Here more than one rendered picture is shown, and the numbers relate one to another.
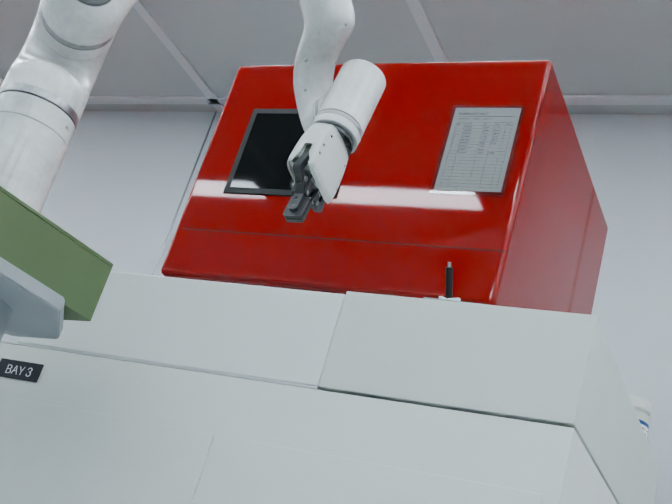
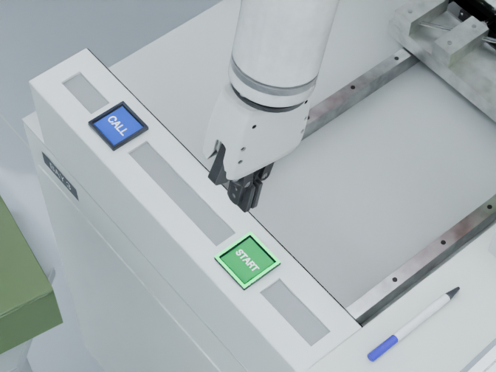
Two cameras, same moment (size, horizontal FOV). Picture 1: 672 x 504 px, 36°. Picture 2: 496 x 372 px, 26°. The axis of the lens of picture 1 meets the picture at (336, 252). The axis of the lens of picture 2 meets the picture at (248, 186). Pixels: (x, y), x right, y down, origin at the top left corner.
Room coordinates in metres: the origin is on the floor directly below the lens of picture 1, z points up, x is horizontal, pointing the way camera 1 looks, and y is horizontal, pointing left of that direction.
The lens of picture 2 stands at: (0.85, -0.15, 2.05)
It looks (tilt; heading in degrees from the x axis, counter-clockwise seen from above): 55 degrees down; 20
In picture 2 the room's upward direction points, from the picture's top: straight up
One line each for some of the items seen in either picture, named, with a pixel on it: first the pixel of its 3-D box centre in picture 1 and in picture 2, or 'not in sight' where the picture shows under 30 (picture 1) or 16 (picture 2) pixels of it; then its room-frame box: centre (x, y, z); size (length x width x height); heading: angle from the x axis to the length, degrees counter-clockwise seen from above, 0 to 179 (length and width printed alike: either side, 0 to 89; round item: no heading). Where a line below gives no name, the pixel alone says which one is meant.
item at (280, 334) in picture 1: (185, 332); (184, 224); (1.52, 0.18, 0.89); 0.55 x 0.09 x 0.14; 60
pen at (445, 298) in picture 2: not in sight; (415, 322); (1.44, -0.13, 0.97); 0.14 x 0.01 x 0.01; 150
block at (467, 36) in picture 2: not in sight; (460, 40); (1.95, -0.07, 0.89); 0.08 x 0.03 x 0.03; 150
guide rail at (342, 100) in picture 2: not in sight; (329, 108); (1.81, 0.08, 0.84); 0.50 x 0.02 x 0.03; 150
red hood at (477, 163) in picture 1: (402, 247); not in sight; (2.36, -0.16, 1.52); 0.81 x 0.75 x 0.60; 60
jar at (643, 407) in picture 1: (627, 426); not in sight; (1.68, -0.57, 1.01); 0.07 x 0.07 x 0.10
